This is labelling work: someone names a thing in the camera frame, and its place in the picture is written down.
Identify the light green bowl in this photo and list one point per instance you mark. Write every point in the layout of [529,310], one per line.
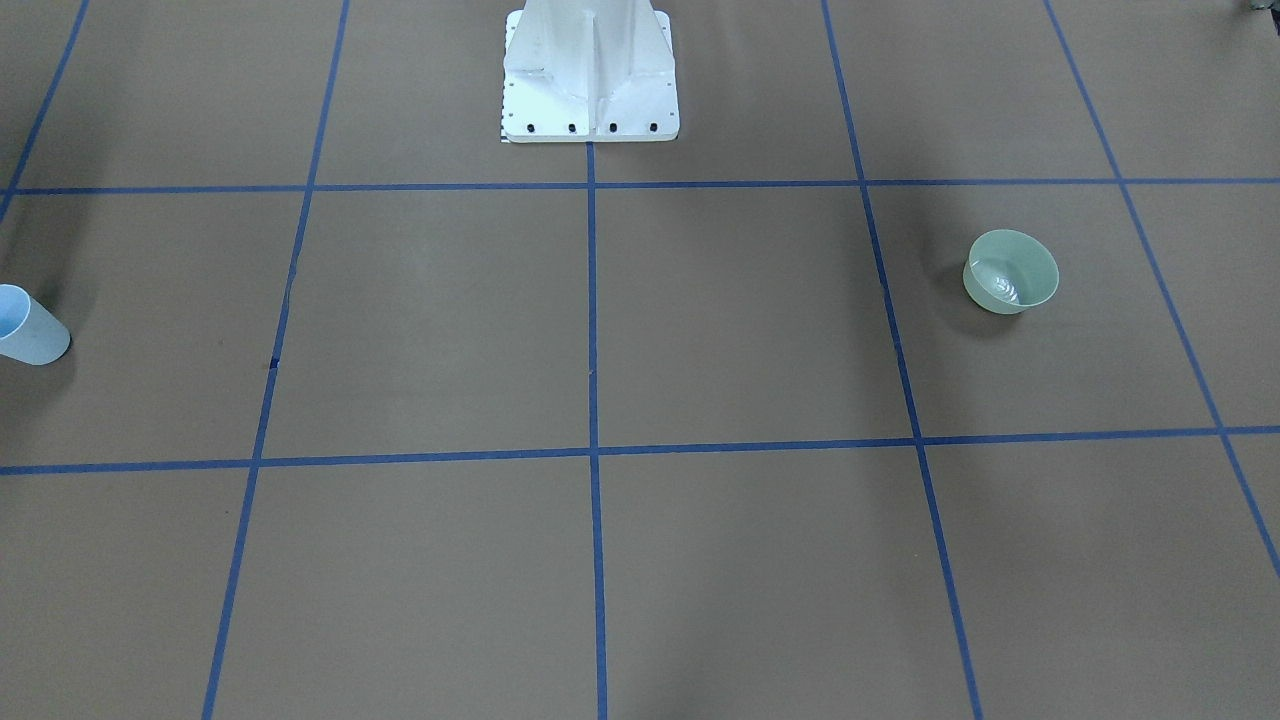
[1008,272]

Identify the light blue cup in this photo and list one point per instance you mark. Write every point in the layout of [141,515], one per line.
[30,334]

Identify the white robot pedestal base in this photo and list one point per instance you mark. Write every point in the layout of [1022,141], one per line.
[589,72]

